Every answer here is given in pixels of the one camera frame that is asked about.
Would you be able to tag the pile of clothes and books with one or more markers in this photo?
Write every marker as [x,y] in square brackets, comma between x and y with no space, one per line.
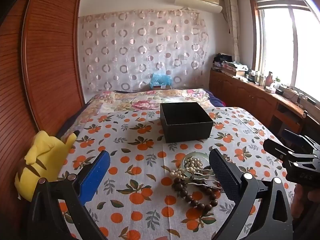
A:
[223,63]

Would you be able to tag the silver metal bangle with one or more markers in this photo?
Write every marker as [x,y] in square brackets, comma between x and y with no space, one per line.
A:
[205,177]

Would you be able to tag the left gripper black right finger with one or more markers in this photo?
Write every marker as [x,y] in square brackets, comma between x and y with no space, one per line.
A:
[228,175]

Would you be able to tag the wooden low cabinet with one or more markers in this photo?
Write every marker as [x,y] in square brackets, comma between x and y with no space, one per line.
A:
[274,111]

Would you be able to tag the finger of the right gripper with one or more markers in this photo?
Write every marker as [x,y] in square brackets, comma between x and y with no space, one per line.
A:
[277,150]

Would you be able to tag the window with wooden frame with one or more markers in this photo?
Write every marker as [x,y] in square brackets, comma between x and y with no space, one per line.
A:
[287,43]

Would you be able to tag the orange print bed sheet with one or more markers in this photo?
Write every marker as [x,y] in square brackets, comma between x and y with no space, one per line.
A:
[135,199]

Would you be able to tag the green jade bangle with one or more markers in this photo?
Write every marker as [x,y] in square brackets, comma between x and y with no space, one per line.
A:
[194,160]

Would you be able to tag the circle pattern sheer curtain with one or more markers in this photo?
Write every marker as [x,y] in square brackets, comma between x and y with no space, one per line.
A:
[129,50]

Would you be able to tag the wooden wardrobe sliding door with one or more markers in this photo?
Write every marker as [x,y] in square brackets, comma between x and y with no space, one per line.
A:
[40,83]

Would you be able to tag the floral quilt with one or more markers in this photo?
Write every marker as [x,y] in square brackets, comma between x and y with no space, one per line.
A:
[110,101]

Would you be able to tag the beige window curtain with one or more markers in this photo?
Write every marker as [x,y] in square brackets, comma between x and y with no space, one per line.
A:
[232,12]

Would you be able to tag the yellow plush toy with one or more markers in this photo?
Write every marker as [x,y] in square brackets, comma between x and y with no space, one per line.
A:
[44,159]

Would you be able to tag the black square storage box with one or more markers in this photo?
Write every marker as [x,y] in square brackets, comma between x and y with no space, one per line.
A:
[184,121]

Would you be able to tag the person right hand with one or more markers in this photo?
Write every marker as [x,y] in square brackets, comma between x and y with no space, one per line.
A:
[301,195]

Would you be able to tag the blue plastic bag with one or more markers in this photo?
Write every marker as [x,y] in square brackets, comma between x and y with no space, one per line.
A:
[160,81]

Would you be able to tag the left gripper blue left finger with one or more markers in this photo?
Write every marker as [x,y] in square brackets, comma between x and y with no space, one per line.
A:
[91,176]

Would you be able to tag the pink bottle on cabinet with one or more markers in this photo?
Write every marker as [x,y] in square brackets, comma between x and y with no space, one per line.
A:
[269,79]

